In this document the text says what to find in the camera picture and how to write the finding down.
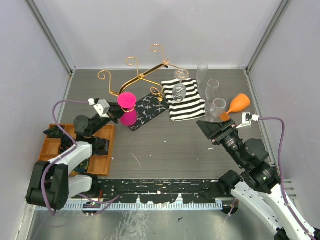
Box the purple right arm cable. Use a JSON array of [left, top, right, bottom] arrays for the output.
[[227, 116, 313, 236]]

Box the orange floral rolled tie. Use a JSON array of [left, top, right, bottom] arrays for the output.
[[58, 135, 74, 155]]

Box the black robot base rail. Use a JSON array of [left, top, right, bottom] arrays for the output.
[[83, 178, 234, 204]]

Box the tall clear champagne flute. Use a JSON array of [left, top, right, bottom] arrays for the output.
[[196, 63, 208, 87]]

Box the pink plastic wine glass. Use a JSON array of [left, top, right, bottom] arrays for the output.
[[117, 92, 138, 127]]

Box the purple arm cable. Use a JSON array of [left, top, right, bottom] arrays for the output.
[[41, 99, 121, 217], [227, 116, 313, 236]]

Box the orange plastic wine glass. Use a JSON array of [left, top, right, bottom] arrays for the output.
[[219, 93, 251, 121]]

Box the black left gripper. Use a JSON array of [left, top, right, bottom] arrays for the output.
[[91, 100, 132, 136]]

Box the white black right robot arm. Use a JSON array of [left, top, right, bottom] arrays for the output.
[[197, 119, 320, 240]]

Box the yellow blue rolled tie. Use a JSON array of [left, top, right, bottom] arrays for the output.
[[74, 159, 90, 173]]

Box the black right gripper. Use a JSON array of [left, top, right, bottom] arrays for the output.
[[195, 117, 246, 167]]

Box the gold wine glass rack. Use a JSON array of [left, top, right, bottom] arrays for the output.
[[97, 43, 190, 132]]

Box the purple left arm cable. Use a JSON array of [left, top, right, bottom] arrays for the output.
[[41, 99, 121, 217]]

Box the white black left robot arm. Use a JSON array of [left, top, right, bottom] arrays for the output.
[[26, 98, 125, 215]]

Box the orange wooden compartment tray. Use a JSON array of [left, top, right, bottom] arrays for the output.
[[38, 124, 116, 176]]

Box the green patterned rolled tie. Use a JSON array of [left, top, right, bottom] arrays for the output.
[[43, 125, 65, 139]]

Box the white slotted cable duct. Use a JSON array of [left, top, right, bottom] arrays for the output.
[[62, 199, 223, 211]]

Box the blue floral rolled tie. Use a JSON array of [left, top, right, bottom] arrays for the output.
[[92, 137, 110, 156]]

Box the black white striped cloth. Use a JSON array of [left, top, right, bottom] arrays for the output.
[[161, 78, 206, 122]]

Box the clear stemmed wine glass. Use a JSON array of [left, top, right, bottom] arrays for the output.
[[210, 98, 227, 117]]

